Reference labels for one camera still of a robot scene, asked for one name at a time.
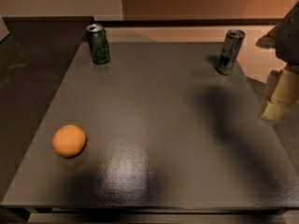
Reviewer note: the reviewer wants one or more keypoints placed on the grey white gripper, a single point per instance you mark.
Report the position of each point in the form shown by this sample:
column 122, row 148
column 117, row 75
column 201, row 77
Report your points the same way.
column 289, row 39

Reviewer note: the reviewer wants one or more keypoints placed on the green soda can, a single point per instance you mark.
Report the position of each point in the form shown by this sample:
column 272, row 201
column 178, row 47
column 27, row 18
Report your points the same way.
column 97, row 40

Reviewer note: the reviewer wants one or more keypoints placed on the white paper sheet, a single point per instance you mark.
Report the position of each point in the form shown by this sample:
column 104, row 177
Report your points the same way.
column 4, row 32

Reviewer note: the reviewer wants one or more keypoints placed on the silver blue redbull can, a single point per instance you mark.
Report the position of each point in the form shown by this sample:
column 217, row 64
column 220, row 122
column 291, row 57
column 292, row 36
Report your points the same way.
column 232, row 44

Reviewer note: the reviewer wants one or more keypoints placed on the orange fruit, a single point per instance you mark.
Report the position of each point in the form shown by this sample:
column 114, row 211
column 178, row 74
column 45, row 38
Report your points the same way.
column 69, row 141

